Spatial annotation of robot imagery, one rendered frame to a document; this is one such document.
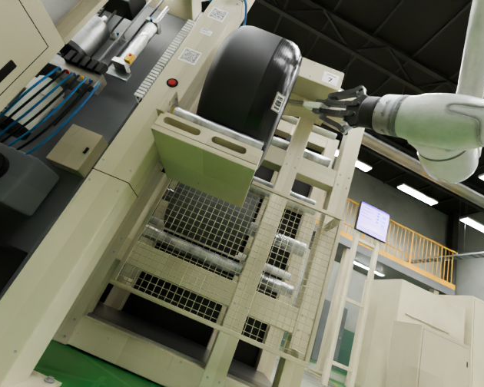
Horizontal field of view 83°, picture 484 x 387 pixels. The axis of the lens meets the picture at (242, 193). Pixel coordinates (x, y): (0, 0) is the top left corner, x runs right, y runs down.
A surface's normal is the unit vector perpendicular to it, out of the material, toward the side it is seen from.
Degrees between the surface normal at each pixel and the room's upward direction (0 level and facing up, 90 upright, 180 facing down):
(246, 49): 95
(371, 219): 90
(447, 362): 90
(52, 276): 90
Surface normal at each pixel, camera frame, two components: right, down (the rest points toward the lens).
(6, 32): 0.92, 0.38
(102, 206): 0.11, -0.37
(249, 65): 0.02, -0.14
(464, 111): -0.55, -0.31
